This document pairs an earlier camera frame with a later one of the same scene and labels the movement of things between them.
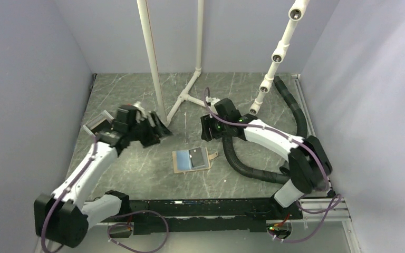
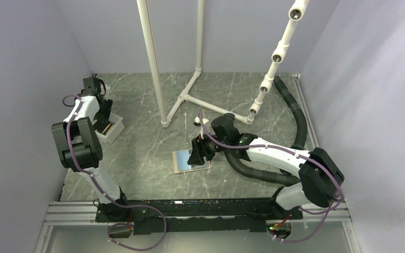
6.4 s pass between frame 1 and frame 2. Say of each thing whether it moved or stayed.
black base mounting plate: stayed
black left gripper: moved
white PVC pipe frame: stayed
